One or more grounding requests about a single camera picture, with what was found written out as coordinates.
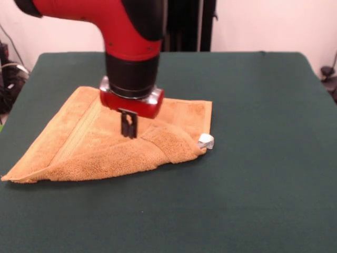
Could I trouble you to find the dark green table cloth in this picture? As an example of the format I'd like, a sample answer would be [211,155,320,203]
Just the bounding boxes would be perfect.
[0,51,337,253]

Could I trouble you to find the black cable bundle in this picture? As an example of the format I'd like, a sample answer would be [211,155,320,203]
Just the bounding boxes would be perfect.
[0,23,29,114]

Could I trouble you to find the tan terry towel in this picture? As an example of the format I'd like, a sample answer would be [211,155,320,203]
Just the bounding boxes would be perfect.
[1,86,214,184]

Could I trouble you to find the black metal frame stand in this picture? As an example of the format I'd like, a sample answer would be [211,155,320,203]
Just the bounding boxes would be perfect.
[161,0,219,53]

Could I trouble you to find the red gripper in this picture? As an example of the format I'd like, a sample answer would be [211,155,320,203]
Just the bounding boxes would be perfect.
[99,91,164,140]

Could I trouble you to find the black floor device with cable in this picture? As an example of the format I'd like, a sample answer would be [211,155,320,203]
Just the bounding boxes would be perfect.
[320,50,337,104]

